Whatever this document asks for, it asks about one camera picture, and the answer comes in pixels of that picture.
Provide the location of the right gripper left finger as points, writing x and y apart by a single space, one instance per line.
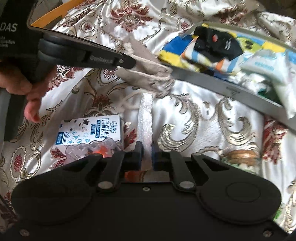
120 163

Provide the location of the white foil pouch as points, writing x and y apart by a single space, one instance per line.
144 129

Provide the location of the floral satin bedspread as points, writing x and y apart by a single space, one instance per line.
190 119

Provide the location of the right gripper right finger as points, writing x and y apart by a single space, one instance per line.
173 163

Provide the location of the white milk carton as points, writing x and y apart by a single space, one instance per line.
89 129

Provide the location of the striped cloth pouch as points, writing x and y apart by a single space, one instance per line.
224 66

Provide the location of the white crumpled cloth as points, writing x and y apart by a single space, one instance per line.
284 83

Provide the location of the black sock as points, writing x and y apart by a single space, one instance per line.
216 45

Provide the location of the jar of green paper stars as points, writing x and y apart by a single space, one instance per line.
245 160

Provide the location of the wooden bed frame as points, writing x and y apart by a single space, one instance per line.
60 11

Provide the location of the white wet wipes pack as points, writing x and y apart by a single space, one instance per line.
262 62

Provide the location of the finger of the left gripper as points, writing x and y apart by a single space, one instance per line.
104 59

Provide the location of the grey tray with colourful lining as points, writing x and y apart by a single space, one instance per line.
252 89

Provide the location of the person's left hand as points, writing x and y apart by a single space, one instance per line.
15 83

